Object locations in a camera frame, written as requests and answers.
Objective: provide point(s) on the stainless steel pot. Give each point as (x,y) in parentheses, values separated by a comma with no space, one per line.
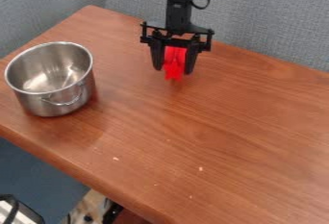
(52,78)

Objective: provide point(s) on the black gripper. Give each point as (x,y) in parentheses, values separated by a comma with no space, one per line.
(177,31)

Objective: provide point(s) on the clutter under table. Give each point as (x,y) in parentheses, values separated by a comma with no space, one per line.
(89,212)

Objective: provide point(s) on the white striped object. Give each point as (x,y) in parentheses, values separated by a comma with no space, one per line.
(23,216)

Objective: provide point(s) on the red star-shaped block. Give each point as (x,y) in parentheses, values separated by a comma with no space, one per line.
(175,62)

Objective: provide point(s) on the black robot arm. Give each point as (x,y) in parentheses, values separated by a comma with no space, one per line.
(177,40)

